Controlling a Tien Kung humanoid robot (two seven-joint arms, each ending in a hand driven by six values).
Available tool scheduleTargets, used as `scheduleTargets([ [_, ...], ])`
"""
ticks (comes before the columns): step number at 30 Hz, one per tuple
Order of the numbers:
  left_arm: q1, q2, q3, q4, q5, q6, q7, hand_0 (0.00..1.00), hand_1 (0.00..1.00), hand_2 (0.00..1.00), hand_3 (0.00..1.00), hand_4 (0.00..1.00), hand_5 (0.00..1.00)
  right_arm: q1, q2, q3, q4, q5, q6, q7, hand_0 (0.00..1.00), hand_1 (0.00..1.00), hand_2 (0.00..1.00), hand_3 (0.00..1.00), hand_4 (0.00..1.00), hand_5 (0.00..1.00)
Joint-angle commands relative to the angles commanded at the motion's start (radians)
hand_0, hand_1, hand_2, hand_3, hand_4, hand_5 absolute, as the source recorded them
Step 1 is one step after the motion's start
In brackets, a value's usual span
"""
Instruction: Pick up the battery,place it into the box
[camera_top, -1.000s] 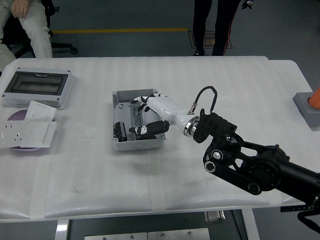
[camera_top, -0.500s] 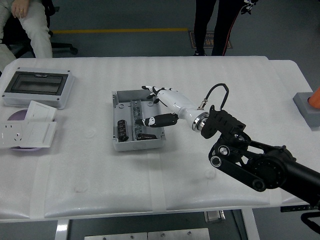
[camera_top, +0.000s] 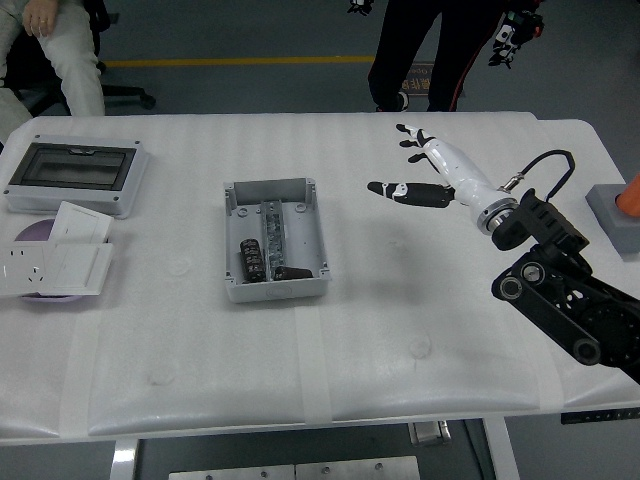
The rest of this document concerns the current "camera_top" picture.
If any seated person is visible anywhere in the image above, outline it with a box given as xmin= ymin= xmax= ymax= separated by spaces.
xmin=0 ymin=0 xmax=107 ymax=149

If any white switch panel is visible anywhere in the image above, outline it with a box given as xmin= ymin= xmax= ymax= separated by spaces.
xmin=48 ymin=200 xmax=114 ymax=246
xmin=37 ymin=242 xmax=115 ymax=296

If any grey enclosure with dark window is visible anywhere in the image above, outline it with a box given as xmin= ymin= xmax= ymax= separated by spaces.
xmin=2 ymin=133 xmax=151 ymax=220

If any black table control panel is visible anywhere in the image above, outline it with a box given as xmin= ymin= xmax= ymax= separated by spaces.
xmin=559 ymin=407 xmax=640 ymax=426

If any metal mounting rail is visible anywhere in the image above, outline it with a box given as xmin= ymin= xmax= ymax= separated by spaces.
xmin=259 ymin=199 xmax=290 ymax=281

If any white socket panel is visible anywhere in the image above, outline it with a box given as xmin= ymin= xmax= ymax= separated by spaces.
xmin=0 ymin=242 xmax=54 ymax=300

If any white table leg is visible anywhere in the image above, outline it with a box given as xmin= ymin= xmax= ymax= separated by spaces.
xmin=482 ymin=417 xmax=521 ymax=480
xmin=110 ymin=438 xmax=141 ymax=480

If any seated person's bare hand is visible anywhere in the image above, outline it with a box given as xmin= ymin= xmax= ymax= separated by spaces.
xmin=22 ymin=0 xmax=61 ymax=38

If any standing person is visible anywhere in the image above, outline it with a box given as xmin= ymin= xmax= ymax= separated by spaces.
xmin=368 ymin=0 xmax=509 ymax=114

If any metal table bracket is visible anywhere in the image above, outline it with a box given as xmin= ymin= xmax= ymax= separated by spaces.
xmin=407 ymin=420 xmax=452 ymax=447

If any grey open plastic box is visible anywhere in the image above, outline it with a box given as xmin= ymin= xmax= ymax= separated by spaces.
xmin=222 ymin=176 xmax=334 ymax=304

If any grey square block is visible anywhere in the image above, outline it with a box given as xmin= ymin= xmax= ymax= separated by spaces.
xmin=585 ymin=183 xmax=640 ymax=261

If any white foam mat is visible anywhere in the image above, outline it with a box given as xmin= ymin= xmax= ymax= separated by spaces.
xmin=0 ymin=112 xmax=569 ymax=440

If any black office chair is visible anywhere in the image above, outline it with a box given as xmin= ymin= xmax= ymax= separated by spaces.
xmin=4 ymin=0 xmax=157 ymax=119

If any orange cone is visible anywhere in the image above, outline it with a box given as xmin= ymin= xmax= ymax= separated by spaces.
xmin=615 ymin=172 xmax=640 ymax=218

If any purple round plate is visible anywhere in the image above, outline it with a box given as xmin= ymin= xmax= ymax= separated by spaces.
xmin=13 ymin=218 xmax=89 ymax=304

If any robot right hand white shell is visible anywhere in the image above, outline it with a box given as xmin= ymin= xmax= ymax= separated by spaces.
xmin=366 ymin=122 xmax=507 ymax=214

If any grey metal plate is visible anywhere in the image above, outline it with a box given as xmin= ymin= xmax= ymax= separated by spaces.
xmin=294 ymin=455 xmax=421 ymax=480
xmin=168 ymin=464 xmax=296 ymax=480

